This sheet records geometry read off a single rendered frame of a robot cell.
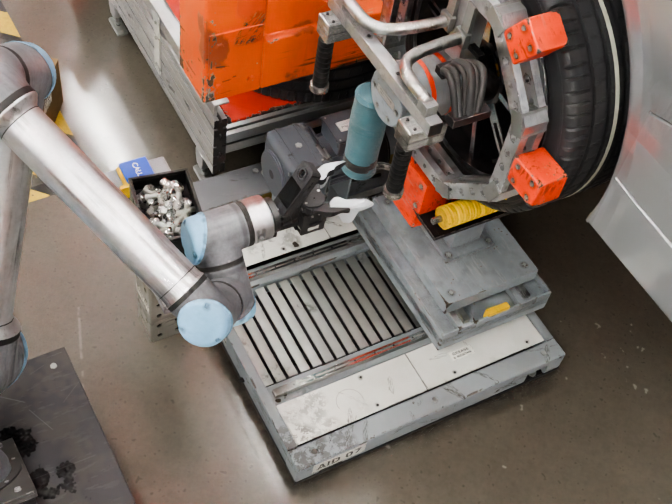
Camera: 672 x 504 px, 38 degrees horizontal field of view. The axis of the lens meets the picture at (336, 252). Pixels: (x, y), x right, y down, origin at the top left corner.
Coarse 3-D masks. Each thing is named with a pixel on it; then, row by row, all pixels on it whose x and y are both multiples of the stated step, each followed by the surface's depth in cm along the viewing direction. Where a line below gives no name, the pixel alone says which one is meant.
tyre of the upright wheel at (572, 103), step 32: (416, 0) 229; (544, 0) 188; (576, 0) 189; (608, 0) 192; (576, 32) 188; (576, 64) 188; (608, 64) 192; (576, 96) 190; (608, 96) 194; (576, 128) 194; (608, 128) 198; (576, 160) 199; (608, 160) 207
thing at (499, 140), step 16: (432, 0) 226; (448, 0) 231; (416, 16) 231; (432, 16) 232; (528, 16) 194; (432, 32) 235; (448, 32) 224; (480, 48) 222; (496, 48) 211; (544, 64) 194; (496, 80) 221; (544, 80) 195; (496, 96) 215; (544, 96) 197; (496, 112) 217; (448, 128) 238; (464, 128) 239; (480, 128) 227; (496, 128) 220; (448, 144) 236; (464, 144) 236; (480, 144) 230; (496, 144) 221; (464, 160) 232; (480, 160) 232
